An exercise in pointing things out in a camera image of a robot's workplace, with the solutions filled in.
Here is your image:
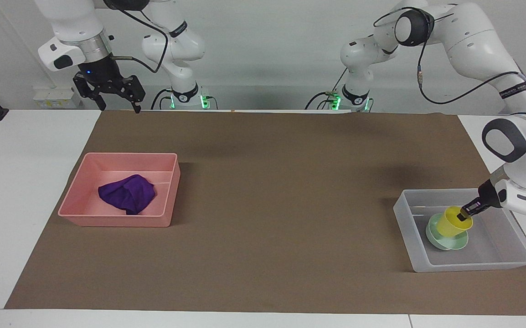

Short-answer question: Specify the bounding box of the clear grey plastic bin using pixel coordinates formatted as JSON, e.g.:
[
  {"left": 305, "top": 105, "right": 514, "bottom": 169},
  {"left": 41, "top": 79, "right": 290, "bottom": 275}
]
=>
[{"left": 393, "top": 188, "right": 526, "bottom": 273}]

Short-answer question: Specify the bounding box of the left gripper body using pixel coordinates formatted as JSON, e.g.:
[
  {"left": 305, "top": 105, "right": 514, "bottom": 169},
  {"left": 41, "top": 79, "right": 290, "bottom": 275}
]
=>
[{"left": 477, "top": 178, "right": 503, "bottom": 209}]

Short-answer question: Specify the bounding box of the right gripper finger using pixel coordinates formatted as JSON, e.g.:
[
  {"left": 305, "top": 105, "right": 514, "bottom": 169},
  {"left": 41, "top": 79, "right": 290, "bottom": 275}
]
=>
[
  {"left": 116, "top": 77, "right": 146, "bottom": 114},
  {"left": 72, "top": 75, "right": 108, "bottom": 112}
]

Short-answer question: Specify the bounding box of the light green bowl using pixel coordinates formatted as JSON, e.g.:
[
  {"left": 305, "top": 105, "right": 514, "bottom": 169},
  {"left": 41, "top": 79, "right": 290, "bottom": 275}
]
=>
[{"left": 425, "top": 214, "right": 469, "bottom": 251}]

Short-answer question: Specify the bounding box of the white wall socket strip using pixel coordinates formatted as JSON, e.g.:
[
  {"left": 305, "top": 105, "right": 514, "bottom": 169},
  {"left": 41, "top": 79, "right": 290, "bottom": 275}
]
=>
[{"left": 32, "top": 88, "right": 84, "bottom": 110}]

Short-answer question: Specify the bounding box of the pink plastic bin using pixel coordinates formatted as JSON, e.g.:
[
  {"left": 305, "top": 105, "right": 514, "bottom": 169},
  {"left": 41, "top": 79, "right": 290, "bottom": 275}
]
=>
[{"left": 57, "top": 152, "right": 181, "bottom": 228}]

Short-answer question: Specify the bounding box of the purple cloth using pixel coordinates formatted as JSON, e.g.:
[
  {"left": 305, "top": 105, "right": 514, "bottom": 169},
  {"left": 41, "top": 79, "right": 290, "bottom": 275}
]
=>
[{"left": 98, "top": 174, "right": 157, "bottom": 216}]

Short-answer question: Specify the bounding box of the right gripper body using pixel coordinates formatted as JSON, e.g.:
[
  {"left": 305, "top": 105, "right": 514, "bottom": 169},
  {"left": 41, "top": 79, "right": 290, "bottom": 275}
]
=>
[{"left": 74, "top": 54, "right": 141, "bottom": 94}]

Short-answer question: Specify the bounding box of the black cable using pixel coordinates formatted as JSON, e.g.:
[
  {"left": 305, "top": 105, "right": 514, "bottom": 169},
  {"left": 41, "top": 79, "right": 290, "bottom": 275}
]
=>
[
  {"left": 150, "top": 88, "right": 173, "bottom": 110},
  {"left": 304, "top": 67, "right": 351, "bottom": 110},
  {"left": 106, "top": 0, "right": 170, "bottom": 75},
  {"left": 415, "top": 40, "right": 521, "bottom": 106}
]

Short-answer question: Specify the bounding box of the yellow plastic cup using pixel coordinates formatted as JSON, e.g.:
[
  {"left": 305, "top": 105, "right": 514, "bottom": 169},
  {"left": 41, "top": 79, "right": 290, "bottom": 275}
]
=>
[{"left": 436, "top": 205, "right": 474, "bottom": 238}]

